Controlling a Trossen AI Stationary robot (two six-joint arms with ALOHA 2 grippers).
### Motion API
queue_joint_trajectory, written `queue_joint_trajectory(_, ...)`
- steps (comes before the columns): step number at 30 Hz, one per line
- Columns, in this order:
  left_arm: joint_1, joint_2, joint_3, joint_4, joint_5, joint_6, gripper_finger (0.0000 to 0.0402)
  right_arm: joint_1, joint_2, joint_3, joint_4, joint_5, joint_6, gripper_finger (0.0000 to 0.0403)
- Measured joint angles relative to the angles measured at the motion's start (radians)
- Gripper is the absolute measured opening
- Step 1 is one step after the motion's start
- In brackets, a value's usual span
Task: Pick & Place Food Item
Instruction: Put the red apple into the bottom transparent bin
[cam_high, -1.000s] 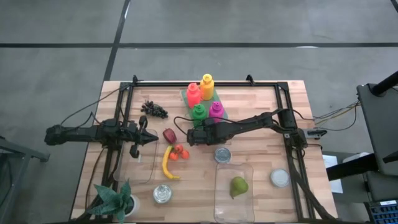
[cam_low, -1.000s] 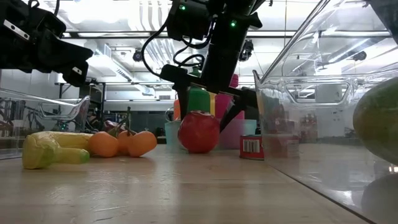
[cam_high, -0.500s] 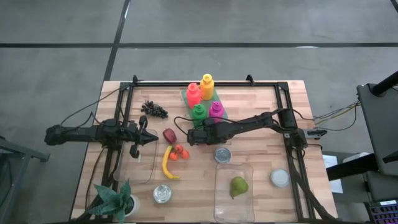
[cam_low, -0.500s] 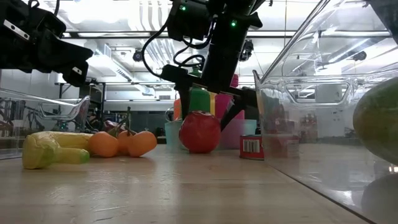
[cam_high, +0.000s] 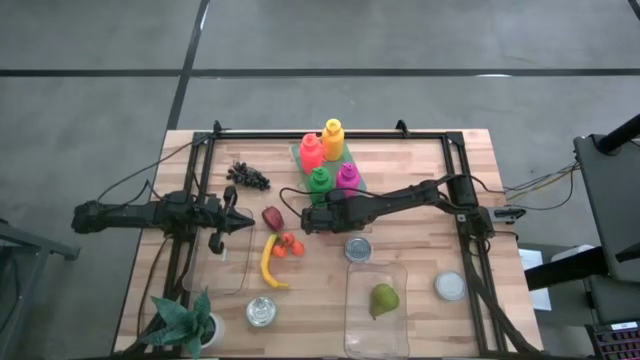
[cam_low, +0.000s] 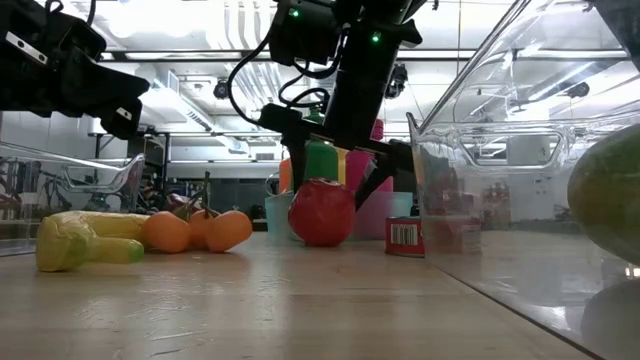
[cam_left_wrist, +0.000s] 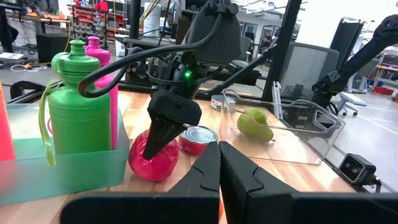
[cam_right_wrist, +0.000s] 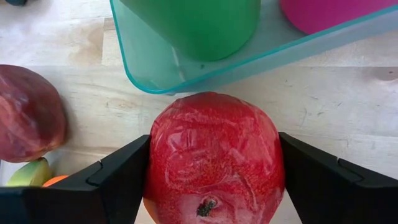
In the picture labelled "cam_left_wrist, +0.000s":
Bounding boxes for black floor box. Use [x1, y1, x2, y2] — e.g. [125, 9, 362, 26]
[35, 33, 72, 63]

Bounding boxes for green toy pear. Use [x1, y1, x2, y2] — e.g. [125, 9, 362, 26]
[236, 107, 276, 144]

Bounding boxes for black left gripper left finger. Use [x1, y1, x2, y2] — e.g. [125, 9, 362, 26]
[60, 141, 221, 224]

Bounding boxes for pink plastic squeeze bottle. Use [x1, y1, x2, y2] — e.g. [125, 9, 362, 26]
[84, 35, 119, 150]

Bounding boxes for white paper roll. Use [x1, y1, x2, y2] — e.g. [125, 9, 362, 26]
[143, 2, 162, 38]

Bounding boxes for black table-level camera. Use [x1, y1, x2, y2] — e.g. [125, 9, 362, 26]
[337, 152, 382, 194]

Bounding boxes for orange plastic squeeze bottle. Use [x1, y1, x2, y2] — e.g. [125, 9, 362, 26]
[0, 82, 16, 162]

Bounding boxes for red labelled tin can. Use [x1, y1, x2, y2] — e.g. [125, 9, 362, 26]
[178, 125, 218, 157]

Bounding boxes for teal translucent plastic tray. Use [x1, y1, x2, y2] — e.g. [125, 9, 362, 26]
[0, 102, 131, 207]

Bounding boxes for cluttered background workbench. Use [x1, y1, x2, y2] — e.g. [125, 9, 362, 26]
[0, 2, 71, 54]

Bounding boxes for white floor cable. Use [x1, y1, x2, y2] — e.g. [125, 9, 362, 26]
[11, 63, 40, 72]

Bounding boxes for white papers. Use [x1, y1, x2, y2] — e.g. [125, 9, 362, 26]
[0, 52, 25, 62]

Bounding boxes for green plastic squeeze bottle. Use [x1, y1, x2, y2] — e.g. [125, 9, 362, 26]
[38, 39, 112, 167]

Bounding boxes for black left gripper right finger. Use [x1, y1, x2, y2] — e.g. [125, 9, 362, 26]
[220, 141, 398, 224]

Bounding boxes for shelf with red bins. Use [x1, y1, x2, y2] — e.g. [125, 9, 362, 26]
[70, 0, 130, 54]

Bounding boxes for silver metal bracket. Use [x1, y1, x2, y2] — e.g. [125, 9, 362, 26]
[271, 81, 284, 121]

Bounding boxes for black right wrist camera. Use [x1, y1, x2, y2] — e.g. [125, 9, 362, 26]
[185, 1, 243, 67]

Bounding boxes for clear plastic bin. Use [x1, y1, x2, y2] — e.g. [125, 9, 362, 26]
[221, 88, 346, 166]

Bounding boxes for red toy apple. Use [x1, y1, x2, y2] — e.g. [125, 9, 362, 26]
[127, 129, 180, 184]

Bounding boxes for gray office chair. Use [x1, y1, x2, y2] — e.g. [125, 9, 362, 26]
[279, 42, 340, 105]

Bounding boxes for black aluminium rig frame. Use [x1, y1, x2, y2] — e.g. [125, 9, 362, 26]
[9, 0, 304, 103]

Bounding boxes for white office chair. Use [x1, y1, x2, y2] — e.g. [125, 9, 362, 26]
[335, 74, 368, 118]

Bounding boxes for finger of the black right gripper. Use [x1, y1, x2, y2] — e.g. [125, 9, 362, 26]
[142, 89, 203, 160]

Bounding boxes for white lidded tin can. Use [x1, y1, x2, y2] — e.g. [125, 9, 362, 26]
[210, 94, 237, 113]

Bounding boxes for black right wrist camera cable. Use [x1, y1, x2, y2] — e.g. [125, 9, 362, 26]
[77, 14, 224, 99]

